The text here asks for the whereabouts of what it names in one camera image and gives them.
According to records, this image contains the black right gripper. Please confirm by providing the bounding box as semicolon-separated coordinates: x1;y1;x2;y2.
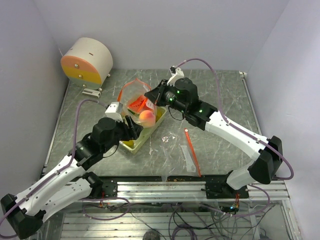
145;78;188;114

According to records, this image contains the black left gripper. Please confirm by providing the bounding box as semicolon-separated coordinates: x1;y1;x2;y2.
101;114;143;153

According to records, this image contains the toy peach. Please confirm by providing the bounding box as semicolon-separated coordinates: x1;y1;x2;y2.
139;110;156;128

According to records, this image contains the toy watermelon slice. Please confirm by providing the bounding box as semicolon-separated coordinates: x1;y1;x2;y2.
127;94;147;114

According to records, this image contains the clear bag orange zipper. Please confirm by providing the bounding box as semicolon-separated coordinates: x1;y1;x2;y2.
117;78;157;128

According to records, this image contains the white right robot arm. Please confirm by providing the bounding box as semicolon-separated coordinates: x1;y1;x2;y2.
144;77;283;198

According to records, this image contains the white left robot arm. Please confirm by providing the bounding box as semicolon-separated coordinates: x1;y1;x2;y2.
0;115;143;240

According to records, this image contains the pale green plastic basket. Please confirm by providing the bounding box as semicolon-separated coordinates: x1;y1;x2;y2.
120;107;167;154

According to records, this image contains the round cream drawer box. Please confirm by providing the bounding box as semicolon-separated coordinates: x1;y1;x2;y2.
60;37;114;90

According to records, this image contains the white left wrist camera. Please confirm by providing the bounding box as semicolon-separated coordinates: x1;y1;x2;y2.
104;101;123;122

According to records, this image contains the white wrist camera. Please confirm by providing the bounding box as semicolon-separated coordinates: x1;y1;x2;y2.
104;101;123;122
167;66;185;86

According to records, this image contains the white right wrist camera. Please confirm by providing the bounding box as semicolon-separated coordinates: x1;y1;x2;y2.
167;66;185;86

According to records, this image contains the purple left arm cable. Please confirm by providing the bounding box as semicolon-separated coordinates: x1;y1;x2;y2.
0;99;110;238

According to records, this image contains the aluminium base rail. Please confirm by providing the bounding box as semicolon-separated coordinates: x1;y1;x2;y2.
100;175;290;203

